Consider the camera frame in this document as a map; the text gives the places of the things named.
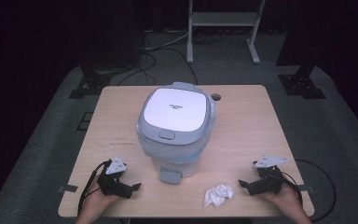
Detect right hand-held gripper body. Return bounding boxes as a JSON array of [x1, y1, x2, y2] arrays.
[[254, 154, 289, 194]]

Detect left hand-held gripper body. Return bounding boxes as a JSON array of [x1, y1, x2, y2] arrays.
[[97, 156, 129, 197]]

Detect white tissue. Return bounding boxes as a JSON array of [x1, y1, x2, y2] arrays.
[[202, 184, 236, 209]]

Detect white and grey pedal trash can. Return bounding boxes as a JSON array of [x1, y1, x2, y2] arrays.
[[136, 81, 217, 185]]

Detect person's right hand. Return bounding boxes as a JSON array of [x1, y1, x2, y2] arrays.
[[260, 186, 300, 213]]

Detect person's left hand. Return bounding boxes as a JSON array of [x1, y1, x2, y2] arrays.
[[83, 178, 121, 216]]

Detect grey tape strip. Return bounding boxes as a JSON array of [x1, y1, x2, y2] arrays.
[[57, 184, 79, 194], [297, 184, 315, 194]]

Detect black stand base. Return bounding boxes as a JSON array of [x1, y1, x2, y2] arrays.
[[278, 62, 327, 100], [68, 60, 112, 100]]

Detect white metal stand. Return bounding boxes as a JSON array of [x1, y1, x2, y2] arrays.
[[186, 0, 267, 65]]

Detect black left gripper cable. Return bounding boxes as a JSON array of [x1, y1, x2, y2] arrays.
[[77, 159, 112, 217]]

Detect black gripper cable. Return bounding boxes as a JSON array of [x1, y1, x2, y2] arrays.
[[77, 159, 112, 217], [280, 158, 337, 223]]

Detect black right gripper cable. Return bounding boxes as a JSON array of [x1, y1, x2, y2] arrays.
[[280, 158, 337, 223]]

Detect black floor cables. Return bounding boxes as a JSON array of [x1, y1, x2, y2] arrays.
[[117, 29, 200, 87]]

